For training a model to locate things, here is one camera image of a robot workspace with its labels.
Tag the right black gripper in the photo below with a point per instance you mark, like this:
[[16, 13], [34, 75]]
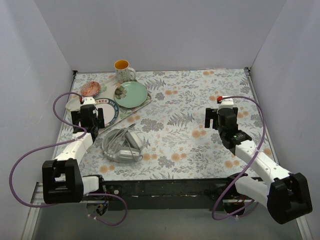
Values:
[[210, 118]]

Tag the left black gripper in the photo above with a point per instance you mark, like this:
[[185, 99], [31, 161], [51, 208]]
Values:
[[75, 120]]

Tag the grey white headphones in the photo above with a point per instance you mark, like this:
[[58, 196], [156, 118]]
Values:
[[122, 146]]

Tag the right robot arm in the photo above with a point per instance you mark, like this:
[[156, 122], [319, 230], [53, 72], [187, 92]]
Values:
[[286, 195]]

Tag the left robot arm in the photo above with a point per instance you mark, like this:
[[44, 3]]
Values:
[[61, 177]]

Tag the white blue-rimmed plate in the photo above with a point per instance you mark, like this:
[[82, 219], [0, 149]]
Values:
[[110, 110]]

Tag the leaf print tray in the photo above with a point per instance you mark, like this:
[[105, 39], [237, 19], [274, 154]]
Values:
[[108, 83]]

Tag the green floral plate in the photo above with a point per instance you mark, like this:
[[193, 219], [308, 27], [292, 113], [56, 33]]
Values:
[[130, 94]]

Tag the white floral mug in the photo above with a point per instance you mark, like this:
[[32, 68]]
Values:
[[124, 72]]

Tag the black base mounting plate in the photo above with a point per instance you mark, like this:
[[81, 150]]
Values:
[[164, 194]]

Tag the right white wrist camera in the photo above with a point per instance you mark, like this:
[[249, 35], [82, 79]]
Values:
[[225, 102]]

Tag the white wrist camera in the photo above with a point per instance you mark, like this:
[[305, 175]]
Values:
[[84, 100], [225, 102]]

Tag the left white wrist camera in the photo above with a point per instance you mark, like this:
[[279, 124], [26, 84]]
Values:
[[84, 100]]

